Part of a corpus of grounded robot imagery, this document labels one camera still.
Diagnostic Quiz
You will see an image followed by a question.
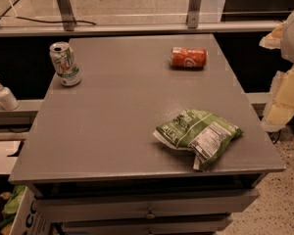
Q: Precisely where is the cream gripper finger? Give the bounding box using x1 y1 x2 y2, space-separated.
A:
261 65 294 132
259 22 285 50

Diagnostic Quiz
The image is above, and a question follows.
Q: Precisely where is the orange coke can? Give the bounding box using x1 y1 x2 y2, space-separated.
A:
170 47 208 68

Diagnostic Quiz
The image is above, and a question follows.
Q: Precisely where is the white green soda can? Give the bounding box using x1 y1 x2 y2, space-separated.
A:
49 42 81 87

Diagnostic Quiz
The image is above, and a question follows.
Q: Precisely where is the green chip bag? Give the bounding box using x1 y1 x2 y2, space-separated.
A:
153 109 243 171

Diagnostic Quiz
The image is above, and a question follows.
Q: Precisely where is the top grey drawer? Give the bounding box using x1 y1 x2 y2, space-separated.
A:
34 189 260 222

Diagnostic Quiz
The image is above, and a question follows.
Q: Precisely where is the grey drawer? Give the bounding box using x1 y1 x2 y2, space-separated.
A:
63 214 232 235
34 189 260 222

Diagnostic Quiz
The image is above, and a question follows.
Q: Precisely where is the grey drawer cabinet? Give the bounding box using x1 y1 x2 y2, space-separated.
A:
8 33 287 235

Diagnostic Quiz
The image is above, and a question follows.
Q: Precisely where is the white pump bottle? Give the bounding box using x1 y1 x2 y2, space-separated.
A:
0 83 19 111

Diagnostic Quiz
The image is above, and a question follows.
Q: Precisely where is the white cardboard box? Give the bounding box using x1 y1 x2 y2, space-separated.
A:
9 189 51 235

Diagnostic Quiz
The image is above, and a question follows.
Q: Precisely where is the right metal railing post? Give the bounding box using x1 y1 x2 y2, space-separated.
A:
186 0 202 28

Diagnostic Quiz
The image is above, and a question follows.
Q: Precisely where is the metal railing post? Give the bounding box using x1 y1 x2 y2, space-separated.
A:
56 0 76 31
186 0 202 28

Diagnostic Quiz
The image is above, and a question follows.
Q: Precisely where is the left metal railing post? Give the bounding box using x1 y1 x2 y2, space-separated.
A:
56 0 76 31

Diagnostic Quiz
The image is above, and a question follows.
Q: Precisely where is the black floor cable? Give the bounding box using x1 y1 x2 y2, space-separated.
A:
0 0 97 26

